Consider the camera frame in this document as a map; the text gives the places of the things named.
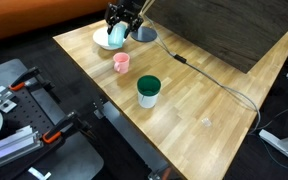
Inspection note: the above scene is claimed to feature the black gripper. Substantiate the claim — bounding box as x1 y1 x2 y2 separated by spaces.
104 1 144 40

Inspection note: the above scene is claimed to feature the blue translucent plastic cup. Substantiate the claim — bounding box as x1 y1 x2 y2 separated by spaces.
107 22 128 48

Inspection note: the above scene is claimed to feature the white bowl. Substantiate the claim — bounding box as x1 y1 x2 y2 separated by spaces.
92 26 129 52

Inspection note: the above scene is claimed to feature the pink plastic mug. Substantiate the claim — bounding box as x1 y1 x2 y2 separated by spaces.
112 52 131 75

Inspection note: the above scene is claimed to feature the white mug green inside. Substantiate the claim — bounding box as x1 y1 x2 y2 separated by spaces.
136 74 163 110

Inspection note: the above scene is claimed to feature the dark wooden board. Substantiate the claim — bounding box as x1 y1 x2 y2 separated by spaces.
146 0 288 75

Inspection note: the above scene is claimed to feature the small clear plastic piece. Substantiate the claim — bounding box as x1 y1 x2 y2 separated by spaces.
201 117 214 129

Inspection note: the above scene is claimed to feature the black perforated mounting cart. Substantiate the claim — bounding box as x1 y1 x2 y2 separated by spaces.
0 58 105 180

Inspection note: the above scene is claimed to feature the white tape strip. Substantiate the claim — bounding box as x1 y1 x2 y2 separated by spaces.
27 167 52 180

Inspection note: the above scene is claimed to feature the grey metal table frame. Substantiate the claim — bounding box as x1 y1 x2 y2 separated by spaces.
93 100 172 180

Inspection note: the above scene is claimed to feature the grey lamp cable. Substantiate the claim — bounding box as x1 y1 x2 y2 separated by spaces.
143 14 262 135

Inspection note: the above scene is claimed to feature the orange handled table clamp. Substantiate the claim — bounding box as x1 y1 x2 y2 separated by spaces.
147 166 174 180

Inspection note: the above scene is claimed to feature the black floor cable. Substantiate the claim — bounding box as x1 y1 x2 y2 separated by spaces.
258 134 288 178
248 102 288 134

